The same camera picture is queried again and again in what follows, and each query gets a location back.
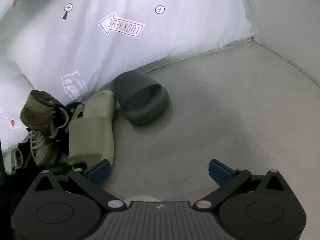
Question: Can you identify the olive tan lace sneaker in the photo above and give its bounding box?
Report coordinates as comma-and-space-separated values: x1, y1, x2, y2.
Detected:
20, 89, 85, 167

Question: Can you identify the white printed curtain cloth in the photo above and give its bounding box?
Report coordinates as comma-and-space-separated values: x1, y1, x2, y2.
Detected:
0, 0, 258, 156

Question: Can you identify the dark grey slide sandal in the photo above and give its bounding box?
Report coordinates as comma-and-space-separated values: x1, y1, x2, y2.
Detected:
112, 70, 170, 126

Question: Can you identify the black fleece lined shoe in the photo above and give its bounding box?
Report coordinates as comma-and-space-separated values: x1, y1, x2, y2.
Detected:
3, 140, 33, 176

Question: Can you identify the light green slide sandal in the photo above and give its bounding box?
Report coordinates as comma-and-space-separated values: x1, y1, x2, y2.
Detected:
68, 90, 116, 167

